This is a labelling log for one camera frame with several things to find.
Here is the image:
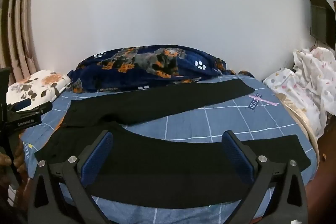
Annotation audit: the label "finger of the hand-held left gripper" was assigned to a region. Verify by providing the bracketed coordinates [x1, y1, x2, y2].
[7, 99, 53, 119]

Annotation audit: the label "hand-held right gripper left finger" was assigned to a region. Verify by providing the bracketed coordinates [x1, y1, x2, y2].
[28, 130, 114, 224]

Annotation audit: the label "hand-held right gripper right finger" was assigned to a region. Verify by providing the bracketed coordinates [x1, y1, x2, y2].
[222, 130, 308, 224]

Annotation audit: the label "black pants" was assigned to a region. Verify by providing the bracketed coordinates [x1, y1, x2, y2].
[34, 79, 311, 209]

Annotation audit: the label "person's left hand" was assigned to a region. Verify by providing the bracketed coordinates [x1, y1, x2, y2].
[0, 131, 27, 182]

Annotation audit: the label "white floral pillow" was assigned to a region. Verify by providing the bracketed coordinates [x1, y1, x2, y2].
[7, 70, 72, 110]

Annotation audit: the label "blue grid bedsheet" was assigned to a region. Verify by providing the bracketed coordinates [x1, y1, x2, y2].
[21, 74, 319, 224]

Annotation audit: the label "white patterned quilt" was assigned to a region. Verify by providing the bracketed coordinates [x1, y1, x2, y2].
[262, 47, 336, 138]

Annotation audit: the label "dark blue patterned pillow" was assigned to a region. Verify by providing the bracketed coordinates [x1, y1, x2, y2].
[68, 45, 255, 93]

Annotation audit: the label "wall television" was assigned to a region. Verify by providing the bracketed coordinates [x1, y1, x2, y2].
[304, 0, 336, 51]

